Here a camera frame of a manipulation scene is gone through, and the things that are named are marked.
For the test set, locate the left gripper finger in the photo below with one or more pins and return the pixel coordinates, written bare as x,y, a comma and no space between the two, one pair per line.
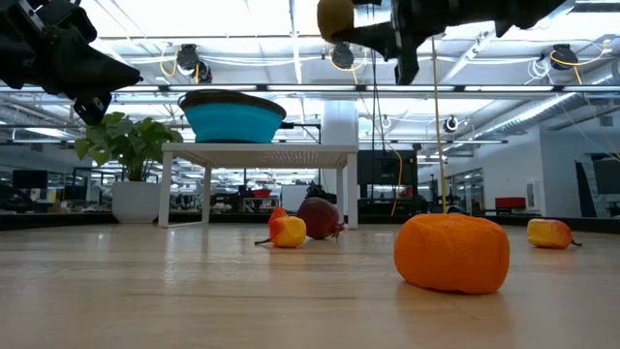
97,82
102,60

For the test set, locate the brown kiwi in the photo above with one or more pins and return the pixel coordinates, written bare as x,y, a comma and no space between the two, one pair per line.
334,17

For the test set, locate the blue grey collapsible bowl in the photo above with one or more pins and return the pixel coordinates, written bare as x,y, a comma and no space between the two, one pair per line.
232,123

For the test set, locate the dark red pomegranate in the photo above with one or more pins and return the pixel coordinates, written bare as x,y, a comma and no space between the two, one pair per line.
319,215

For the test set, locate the small orange red pear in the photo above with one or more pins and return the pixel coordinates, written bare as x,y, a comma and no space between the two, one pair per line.
290,232
547,232
277,213

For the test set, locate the orange tangerine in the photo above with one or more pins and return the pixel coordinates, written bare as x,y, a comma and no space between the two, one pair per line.
450,252

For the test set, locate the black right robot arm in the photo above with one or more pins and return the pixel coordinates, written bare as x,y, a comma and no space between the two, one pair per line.
533,9

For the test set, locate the green potted plant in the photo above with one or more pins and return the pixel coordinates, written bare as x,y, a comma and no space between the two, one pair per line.
133,201

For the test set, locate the black screen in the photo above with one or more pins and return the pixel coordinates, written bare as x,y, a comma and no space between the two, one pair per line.
387,167

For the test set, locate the white perforated metal rack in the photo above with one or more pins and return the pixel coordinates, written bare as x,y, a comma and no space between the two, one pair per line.
261,155

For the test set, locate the red bin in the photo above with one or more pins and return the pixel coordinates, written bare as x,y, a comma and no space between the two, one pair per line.
510,202

